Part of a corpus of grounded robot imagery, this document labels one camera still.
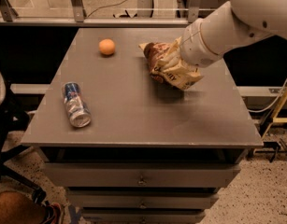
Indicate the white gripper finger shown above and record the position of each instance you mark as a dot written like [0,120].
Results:
[171,59]

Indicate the brown chip bag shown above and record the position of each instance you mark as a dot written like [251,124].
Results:
[180,76]

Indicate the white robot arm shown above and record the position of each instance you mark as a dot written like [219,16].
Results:
[237,23]

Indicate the redbull can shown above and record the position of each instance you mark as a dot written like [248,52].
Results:
[76,109]

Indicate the orange fruit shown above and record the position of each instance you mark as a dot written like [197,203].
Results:
[107,46]

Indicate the grey drawer cabinet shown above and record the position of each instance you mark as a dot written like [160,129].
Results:
[187,144]

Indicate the top drawer knob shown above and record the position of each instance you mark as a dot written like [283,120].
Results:
[141,181]

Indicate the drawer knob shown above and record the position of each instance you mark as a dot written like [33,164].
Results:
[141,181]
[143,206]

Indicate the middle drawer knob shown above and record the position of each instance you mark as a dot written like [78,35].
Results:
[143,206]

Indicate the black office chair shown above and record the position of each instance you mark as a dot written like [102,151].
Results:
[14,118]

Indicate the red sneaker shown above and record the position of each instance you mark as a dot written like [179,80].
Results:
[54,213]

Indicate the person's bare leg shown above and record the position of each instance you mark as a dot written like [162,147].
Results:
[15,208]

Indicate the yellow metal frame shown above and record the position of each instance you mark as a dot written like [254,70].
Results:
[274,116]

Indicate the metal window rail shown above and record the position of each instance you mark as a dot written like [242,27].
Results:
[101,13]

